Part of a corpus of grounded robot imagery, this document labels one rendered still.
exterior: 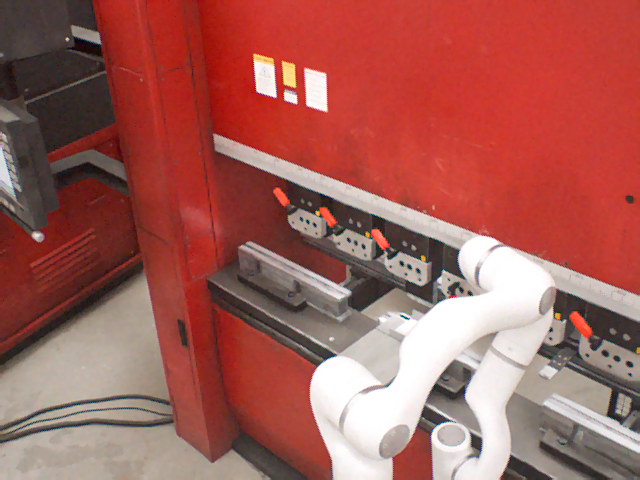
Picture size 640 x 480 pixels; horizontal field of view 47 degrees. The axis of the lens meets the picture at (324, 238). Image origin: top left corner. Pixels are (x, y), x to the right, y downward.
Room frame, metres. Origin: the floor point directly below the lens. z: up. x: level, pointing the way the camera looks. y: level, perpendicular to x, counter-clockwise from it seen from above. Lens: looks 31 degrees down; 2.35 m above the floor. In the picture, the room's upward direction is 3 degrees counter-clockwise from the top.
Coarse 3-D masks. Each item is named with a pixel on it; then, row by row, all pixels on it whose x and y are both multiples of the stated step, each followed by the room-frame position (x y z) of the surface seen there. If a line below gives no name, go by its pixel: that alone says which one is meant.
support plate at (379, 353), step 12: (384, 324) 1.77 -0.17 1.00; (396, 324) 1.77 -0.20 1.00; (372, 336) 1.72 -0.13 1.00; (384, 336) 1.72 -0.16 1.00; (348, 348) 1.67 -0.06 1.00; (360, 348) 1.67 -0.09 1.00; (372, 348) 1.67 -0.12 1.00; (384, 348) 1.66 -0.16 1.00; (396, 348) 1.66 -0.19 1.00; (360, 360) 1.61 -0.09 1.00; (372, 360) 1.61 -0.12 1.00; (384, 360) 1.61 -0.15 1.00; (396, 360) 1.61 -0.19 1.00; (372, 372) 1.56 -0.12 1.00; (384, 372) 1.56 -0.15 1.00; (396, 372) 1.56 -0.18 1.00; (384, 384) 1.51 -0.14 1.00
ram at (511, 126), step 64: (256, 0) 2.14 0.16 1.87; (320, 0) 1.96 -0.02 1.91; (384, 0) 1.81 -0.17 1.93; (448, 0) 1.68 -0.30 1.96; (512, 0) 1.57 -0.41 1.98; (576, 0) 1.47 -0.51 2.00; (320, 64) 1.97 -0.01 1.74; (384, 64) 1.81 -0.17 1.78; (448, 64) 1.68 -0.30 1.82; (512, 64) 1.56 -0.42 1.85; (576, 64) 1.46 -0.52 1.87; (256, 128) 2.18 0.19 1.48; (320, 128) 1.98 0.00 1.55; (384, 128) 1.81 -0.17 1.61; (448, 128) 1.67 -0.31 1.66; (512, 128) 1.55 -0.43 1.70; (576, 128) 1.44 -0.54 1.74; (320, 192) 1.99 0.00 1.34; (384, 192) 1.81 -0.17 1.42; (448, 192) 1.66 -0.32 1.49; (512, 192) 1.54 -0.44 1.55; (576, 192) 1.43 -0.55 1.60; (576, 256) 1.41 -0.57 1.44
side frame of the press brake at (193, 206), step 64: (128, 0) 2.22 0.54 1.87; (192, 0) 2.33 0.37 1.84; (128, 64) 2.27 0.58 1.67; (192, 64) 2.31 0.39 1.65; (128, 128) 2.32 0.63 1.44; (192, 128) 2.29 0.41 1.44; (192, 192) 2.26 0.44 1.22; (256, 192) 2.45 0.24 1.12; (192, 256) 2.23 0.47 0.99; (320, 256) 2.68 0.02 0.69; (192, 320) 2.20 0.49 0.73; (192, 384) 2.22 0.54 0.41
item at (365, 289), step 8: (352, 272) 2.26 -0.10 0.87; (360, 272) 2.24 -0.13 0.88; (352, 280) 2.23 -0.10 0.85; (360, 280) 2.22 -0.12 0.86; (368, 280) 2.25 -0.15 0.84; (376, 280) 2.26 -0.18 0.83; (352, 288) 2.18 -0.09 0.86; (360, 288) 2.20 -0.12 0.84; (368, 288) 2.24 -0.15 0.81; (376, 288) 2.27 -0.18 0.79; (384, 288) 2.30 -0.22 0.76; (392, 288) 2.32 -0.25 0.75; (352, 296) 2.16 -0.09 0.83; (360, 296) 2.21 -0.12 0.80; (368, 296) 2.24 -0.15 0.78; (376, 296) 2.27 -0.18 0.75; (352, 304) 2.17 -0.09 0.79; (360, 304) 2.21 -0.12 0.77; (368, 304) 2.23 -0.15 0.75
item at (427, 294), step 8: (408, 288) 1.78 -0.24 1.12; (416, 288) 1.76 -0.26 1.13; (424, 288) 1.74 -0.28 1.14; (432, 288) 1.73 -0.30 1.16; (408, 296) 1.80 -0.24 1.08; (416, 296) 1.76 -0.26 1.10; (424, 296) 1.74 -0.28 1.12; (432, 296) 1.72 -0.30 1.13; (424, 304) 1.75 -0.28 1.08; (432, 304) 1.73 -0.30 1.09
